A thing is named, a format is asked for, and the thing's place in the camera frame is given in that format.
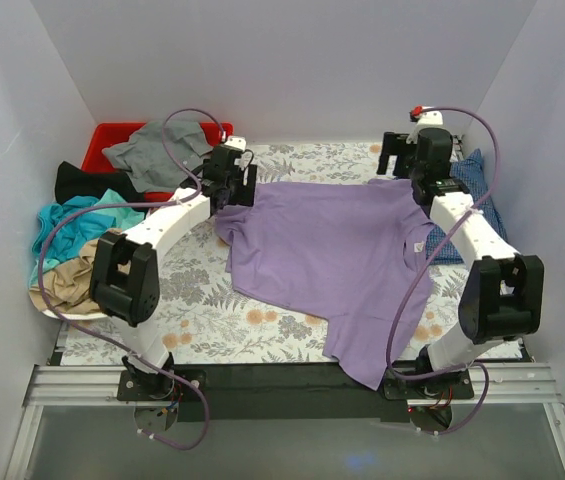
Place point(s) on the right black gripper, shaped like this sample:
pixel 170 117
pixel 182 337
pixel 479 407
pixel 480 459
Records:
pixel 394 151

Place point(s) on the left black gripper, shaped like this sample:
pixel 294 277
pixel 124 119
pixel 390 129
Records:
pixel 244 185

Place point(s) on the purple t shirt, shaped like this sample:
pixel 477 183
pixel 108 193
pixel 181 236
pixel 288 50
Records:
pixel 344 253

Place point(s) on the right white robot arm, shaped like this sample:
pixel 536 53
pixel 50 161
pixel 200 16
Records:
pixel 503 295

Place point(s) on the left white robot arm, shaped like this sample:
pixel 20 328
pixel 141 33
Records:
pixel 125 278

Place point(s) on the blue checkered folded shirt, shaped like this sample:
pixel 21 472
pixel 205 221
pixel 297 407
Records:
pixel 470 171

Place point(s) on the grey collared shirt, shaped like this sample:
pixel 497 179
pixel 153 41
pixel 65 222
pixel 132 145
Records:
pixel 146 162

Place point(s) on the floral table mat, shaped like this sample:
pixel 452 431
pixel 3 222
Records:
pixel 201 319

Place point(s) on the red plastic bin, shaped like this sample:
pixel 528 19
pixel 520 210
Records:
pixel 108 134

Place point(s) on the black shirt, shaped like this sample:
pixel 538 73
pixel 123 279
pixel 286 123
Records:
pixel 72 181

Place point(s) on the beige shirt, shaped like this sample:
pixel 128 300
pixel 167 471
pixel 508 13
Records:
pixel 67 285

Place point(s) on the white oval basket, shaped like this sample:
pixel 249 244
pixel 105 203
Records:
pixel 70 238

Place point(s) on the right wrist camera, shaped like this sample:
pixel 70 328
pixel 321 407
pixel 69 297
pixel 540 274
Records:
pixel 422 118

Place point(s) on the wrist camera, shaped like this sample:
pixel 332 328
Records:
pixel 422 118
pixel 235 142

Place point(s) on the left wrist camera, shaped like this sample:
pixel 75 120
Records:
pixel 235 142

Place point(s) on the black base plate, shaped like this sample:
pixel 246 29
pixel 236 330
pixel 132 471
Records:
pixel 292 391

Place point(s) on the aluminium frame rail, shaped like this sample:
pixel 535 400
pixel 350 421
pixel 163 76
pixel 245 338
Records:
pixel 510 383

